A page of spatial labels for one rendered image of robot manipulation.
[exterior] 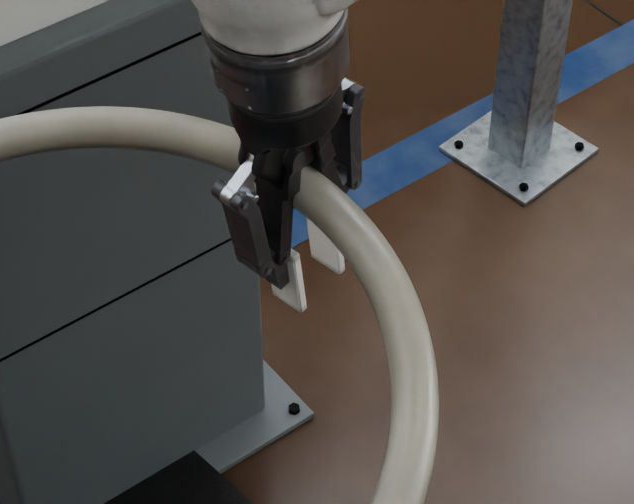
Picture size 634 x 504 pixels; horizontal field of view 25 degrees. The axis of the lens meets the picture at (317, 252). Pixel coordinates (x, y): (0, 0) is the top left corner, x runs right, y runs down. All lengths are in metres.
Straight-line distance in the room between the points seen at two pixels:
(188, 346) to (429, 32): 1.09
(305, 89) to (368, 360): 1.39
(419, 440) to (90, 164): 0.84
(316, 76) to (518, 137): 1.65
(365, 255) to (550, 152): 1.65
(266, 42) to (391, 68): 1.91
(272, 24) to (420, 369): 0.23
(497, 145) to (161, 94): 1.04
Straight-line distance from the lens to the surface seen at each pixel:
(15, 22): 1.54
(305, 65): 0.87
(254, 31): 0.84
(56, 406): 1.89
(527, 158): 2.55
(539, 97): 2.47
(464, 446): 2.16
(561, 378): 2.26
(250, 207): 0.96
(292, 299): 1.09
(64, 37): 1.55
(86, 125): 1.06
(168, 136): 1.04
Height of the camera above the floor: 1.73
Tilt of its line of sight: 46 degrees down
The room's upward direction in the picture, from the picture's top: straight up
